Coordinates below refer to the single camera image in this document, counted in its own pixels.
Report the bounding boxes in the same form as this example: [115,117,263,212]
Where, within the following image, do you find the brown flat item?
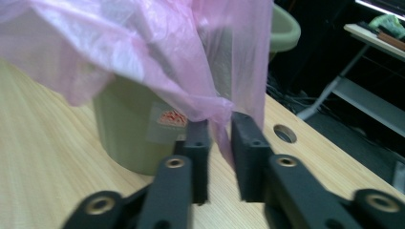
[376,31,405,52]

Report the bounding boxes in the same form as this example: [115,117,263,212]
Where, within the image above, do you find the pink plastic trash bag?
[0,0,275,170]

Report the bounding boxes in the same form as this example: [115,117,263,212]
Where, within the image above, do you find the green crumpled item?
[368,13,405,40]

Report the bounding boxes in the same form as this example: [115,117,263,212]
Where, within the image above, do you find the green plastic trash bin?
[92,3,302,177]

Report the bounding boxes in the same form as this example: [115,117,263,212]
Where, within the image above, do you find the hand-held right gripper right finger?
[230,111,277,203]

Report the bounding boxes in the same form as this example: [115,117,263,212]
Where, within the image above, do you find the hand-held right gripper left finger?
[173,118,212,205]

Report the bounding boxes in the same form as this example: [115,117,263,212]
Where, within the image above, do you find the white metal stand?
[295,23,405,138]

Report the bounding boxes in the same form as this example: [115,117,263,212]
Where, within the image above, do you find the tangled black floor cables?
[266,74,323,114]

